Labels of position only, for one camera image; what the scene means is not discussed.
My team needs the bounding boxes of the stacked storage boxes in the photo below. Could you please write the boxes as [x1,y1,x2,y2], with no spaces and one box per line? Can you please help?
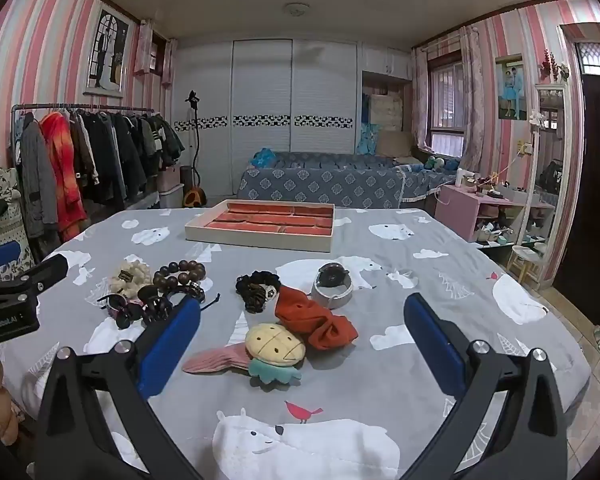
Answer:
[157,165,186,208]

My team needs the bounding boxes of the metal clothes rack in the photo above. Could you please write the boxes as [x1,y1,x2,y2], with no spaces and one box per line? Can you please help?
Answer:
[10,103,157,241]

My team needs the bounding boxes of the grey polar bear tablecloth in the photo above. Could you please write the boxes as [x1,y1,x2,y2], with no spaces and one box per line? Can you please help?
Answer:
[0,207,593,480]

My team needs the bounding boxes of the cream fluffy scrunchie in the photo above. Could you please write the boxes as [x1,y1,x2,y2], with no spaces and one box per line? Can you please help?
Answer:
[111,256,153,293]

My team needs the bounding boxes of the beige plush toy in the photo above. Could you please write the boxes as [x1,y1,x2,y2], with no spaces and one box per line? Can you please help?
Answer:
[0,350,21,446]

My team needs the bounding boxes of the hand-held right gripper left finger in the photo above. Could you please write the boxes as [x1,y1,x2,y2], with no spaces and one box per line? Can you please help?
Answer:
[34,296,203,480]

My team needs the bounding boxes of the white standing mirror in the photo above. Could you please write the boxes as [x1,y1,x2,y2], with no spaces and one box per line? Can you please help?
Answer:
[525,84,568,281]

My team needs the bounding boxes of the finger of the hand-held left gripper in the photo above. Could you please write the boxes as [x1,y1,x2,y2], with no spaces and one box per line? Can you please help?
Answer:
[0,241,22,283]
[0,254,69,295]

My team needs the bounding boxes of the dark multicoloured hair clip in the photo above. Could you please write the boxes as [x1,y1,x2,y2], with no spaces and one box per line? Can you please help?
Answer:
[97,292,143,331]

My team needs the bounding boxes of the sofa with blue cover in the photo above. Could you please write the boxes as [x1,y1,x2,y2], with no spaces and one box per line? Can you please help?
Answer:
[237,151,461,211]

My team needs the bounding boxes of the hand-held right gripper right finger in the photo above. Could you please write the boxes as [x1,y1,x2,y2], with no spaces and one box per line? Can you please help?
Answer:
[404,292,568,480]

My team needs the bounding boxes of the unframed wall poster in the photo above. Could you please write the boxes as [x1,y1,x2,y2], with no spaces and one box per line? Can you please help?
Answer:
[495,54,526,121]

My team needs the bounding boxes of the pineapple plush hair clip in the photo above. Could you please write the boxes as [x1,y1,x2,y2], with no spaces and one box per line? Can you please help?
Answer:
[182,322,307,391]

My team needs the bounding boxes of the dark door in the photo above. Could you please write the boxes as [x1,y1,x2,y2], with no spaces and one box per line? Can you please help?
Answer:
[552,42,600,321]

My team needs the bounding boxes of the short pink floral curtain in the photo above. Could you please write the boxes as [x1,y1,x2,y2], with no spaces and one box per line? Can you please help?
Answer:
[412,46,431,150]

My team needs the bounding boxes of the grey bangle bracelet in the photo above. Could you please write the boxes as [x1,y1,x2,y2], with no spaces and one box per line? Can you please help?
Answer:
[311,262,354,310]

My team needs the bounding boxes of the white wardrobe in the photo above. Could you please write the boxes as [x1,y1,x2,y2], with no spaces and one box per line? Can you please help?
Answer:
[172,39,413,198]

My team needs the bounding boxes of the red flower wall decoration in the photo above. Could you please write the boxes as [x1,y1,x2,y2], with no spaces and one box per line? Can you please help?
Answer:
[540,50,571,83]

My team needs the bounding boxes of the garment steamer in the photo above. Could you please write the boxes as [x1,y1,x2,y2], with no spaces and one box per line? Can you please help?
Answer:
[182,90,208,208]

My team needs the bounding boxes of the stacked bedding in niche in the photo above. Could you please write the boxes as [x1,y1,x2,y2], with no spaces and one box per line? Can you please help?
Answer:
[362,92,413,158]

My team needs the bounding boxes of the pink cabinet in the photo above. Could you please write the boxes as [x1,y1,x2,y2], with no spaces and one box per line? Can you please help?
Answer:
[434,184,531,248]

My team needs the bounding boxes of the framed wall poster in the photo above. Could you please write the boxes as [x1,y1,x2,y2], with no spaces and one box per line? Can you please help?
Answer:
[83,2,131,97]

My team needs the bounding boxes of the red lined jewelry tray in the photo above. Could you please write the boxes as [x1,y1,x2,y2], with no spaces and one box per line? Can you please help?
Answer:
[185,199,336,253]

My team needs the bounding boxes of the row of hanging clothes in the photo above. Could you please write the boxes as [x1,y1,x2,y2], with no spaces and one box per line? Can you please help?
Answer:
[12,110,186,246]

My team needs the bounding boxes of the small white stool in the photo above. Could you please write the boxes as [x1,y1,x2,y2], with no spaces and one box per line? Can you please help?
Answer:
[507,246,546,283]

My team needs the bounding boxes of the black and brown scrunchie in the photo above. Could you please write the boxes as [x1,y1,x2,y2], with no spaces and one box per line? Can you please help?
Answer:
[236,270,282,313]

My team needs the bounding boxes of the orange red hair bow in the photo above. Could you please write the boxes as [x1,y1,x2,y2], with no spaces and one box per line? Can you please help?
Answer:
[275,285,359,351]

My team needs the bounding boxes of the small window with pink curtains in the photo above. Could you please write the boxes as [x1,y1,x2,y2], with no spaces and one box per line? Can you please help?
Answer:
[135,19,176,86]

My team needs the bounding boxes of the brown wooden bead bracelet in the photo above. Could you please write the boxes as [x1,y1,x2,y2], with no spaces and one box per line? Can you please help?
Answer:
[153,259,208,301]

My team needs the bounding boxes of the long pink floral curtain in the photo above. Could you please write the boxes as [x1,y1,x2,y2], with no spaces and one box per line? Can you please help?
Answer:
[460,25,486,173]

